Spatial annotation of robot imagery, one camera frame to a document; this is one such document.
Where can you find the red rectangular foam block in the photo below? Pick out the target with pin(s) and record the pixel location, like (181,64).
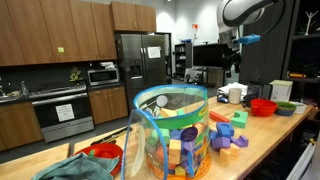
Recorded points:
(218,116)

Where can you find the dark shelving unit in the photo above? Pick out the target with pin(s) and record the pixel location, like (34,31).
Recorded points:
(303,56)

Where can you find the stainless steel oven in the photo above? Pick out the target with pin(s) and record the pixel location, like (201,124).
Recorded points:
(63,113)

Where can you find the brown base cabinet under sink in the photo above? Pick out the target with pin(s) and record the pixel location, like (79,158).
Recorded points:
(18,125)

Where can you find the blue square block with hole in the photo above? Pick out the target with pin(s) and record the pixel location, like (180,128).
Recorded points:
(225,130)

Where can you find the blue rectangular foam block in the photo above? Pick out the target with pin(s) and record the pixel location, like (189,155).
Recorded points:
(214,135)

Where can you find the paper on refrigerator door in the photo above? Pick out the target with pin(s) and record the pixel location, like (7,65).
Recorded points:
(154,52)

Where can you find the purple arch foam block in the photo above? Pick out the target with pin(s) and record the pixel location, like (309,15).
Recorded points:
(242,142)

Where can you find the tan foam block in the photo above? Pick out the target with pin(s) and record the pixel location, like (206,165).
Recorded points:
(235,150)
(225,155)

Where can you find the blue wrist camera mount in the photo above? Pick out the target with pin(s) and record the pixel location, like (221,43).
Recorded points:
(248,39)

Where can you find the green bowl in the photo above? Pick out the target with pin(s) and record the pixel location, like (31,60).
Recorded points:
(286,105)

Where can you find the stainless steel refrigerator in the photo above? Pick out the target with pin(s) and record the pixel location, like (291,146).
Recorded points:
(140,73)

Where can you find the white cup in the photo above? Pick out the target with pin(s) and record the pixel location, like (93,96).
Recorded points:
(235,96)

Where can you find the white branch-shaped stand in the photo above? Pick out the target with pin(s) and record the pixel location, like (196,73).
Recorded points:
(311,20)

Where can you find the paper on oven door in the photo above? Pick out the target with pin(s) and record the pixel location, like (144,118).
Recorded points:
(65,112)

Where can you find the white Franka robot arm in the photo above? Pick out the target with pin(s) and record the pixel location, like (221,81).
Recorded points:
(243,11)

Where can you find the brown cabinets above refrigerator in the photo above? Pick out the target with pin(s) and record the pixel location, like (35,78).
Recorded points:
(133,16)

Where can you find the green sticky note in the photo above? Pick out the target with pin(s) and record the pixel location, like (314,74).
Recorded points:
(60,49)

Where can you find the black mesh container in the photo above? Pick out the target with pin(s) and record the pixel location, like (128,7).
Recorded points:
(253,95)

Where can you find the black monitor screen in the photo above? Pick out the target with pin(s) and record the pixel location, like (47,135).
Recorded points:
(210,55)

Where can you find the brown two-door base cabinet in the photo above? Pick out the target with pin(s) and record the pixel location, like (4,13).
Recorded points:
(108,105)

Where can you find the stack of white papers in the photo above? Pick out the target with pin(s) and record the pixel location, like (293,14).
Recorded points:
(233,86)

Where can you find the dark bookshelf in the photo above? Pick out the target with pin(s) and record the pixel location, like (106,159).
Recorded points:
(182,61)

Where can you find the empty red bowl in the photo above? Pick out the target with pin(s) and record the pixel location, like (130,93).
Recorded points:
(263,108)

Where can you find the white box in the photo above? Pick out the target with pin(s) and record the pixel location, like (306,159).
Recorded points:
(280,90)

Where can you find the green arch foam block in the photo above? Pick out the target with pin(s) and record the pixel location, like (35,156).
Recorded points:
(241,121)

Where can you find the silver microwave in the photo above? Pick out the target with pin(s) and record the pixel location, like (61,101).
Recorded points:
(103,76)

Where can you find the teal cloth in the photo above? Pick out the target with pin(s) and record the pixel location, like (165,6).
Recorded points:
(76,168)

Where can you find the red bowl with cloth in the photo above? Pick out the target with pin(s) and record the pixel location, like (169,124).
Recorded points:
(106,152)

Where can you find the clear plastic block bag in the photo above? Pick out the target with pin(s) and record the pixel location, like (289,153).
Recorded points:
(173,120)

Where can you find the small green plant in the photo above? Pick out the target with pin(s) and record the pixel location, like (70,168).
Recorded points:
(75,75)

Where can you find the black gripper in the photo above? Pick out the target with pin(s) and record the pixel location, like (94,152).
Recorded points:
(235,50)

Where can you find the small white container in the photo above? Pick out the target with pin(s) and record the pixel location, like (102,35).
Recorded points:
(300,108)

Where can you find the blue bowl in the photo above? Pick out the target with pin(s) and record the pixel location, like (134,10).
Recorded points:
(285,112)

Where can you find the brown upper wall cabinets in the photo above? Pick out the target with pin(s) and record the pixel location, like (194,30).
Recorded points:
(50,30)

